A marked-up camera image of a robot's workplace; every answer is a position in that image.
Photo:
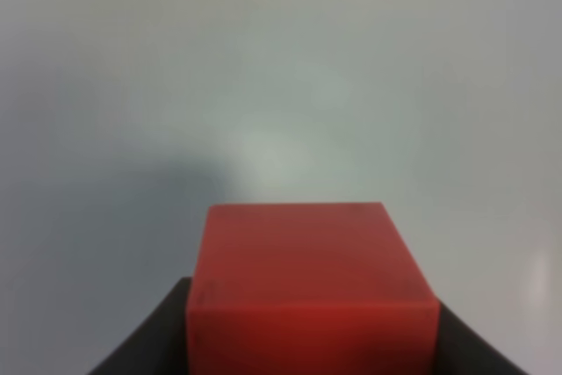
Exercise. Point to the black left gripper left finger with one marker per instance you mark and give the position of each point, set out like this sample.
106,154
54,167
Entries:
159,344

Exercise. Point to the red cube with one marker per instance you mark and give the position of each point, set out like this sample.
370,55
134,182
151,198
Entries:
308,289

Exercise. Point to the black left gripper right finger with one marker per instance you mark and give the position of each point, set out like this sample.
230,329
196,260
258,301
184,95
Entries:
461,351

